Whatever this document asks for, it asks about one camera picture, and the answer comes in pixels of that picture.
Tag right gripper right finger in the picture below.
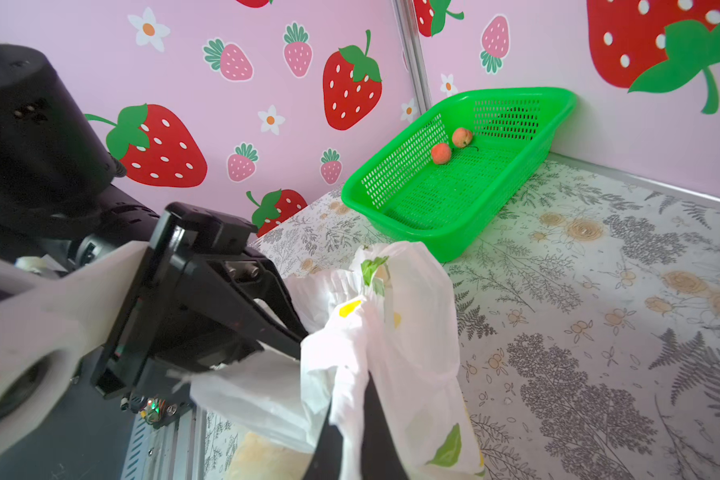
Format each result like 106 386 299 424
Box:
360 377 409 480

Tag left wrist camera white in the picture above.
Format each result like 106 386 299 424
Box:
0 241 148 454

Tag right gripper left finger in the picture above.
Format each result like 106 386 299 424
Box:
302 417 343 480

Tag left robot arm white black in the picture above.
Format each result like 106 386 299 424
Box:
0 44 307 398

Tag red fake cherries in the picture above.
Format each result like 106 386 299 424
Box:
431 128 474 165

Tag aluminium front rail frame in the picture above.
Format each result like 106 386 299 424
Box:
120 408 207 480

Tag green plastic basket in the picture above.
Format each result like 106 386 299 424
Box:
342 87 577 262

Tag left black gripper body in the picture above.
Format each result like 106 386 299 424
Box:
91 202 269 399

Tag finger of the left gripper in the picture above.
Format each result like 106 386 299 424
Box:
221 257 307 360

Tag white lemon print plastic bag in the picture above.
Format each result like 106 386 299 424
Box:
183 242 484 479

